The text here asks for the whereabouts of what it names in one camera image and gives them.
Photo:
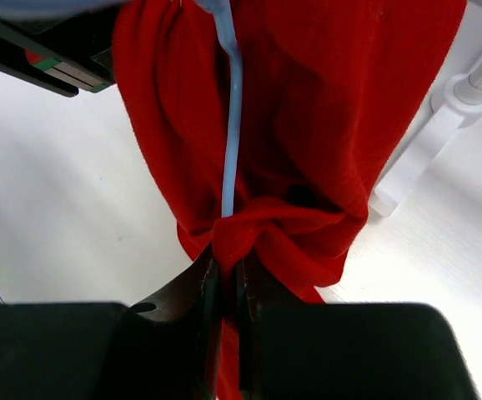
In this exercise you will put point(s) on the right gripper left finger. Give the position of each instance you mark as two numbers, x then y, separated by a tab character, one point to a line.
163	347

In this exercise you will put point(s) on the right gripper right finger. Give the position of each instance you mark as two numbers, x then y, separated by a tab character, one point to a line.
291	349

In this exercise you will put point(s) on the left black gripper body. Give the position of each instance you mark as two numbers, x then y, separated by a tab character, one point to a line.
65	53

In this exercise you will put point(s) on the blue wire hanger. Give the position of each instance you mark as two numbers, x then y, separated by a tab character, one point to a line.
223	20

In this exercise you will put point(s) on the red t shirt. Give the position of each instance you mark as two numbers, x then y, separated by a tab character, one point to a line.
329	90

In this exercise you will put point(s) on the white clothes rack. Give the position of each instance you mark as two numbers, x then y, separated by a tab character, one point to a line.
452	104

